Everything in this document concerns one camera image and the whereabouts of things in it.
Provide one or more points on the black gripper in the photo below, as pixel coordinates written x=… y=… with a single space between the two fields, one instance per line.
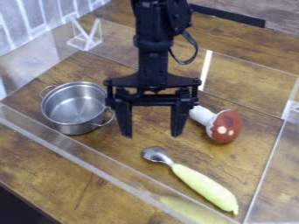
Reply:
x=152 y=87

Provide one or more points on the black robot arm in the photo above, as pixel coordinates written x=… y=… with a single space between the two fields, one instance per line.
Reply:
x=160 y=19

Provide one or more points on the small steel pot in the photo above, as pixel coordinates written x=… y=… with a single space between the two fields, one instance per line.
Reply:
x=74 y=107

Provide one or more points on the red toy mushroom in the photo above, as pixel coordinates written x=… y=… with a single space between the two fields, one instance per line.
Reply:
x=223 y=125

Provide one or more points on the clear acrylic triangle stand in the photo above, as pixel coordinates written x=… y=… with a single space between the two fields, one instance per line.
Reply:
x=86 y=40

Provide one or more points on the black strip on table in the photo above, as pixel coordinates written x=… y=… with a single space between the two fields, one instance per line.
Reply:
x=247 y=20

